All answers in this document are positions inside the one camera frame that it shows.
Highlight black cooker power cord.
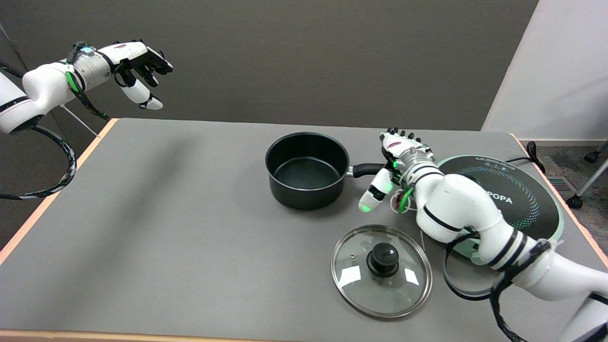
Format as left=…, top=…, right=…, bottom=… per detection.
left=506, top=141, right=547, bottom=174

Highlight black braided cable loop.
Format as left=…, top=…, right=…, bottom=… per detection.
left=0, top=124, right=77, bottom=200

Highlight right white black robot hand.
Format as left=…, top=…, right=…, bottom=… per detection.
left=358, top=127, right=435, bottom=213

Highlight green black wrist cable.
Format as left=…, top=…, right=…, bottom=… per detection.
left=66, top=41, right=110, bottom=121

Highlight metal stand legs with casters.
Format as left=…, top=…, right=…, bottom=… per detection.
left=566, top=142, right=608, bottom=209

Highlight green round induction cooker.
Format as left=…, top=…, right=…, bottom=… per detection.
left=437, top=155, right=564, bottom=265

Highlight glass lid with black knob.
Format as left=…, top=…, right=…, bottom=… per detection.
left=331, top=225, right=433, bottom=319

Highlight black saucepan with handle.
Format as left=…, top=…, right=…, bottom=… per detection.
left=265, top=132, right=388, bottom=210

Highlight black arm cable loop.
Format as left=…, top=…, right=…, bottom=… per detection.
left=443, top=232, right=529, bottom=342

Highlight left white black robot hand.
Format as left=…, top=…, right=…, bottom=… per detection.
left=97, top=40, right=173, bottom=111

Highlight metal floor vent grille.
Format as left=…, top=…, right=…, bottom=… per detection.
left=546, top=176, right=578, bottom=193

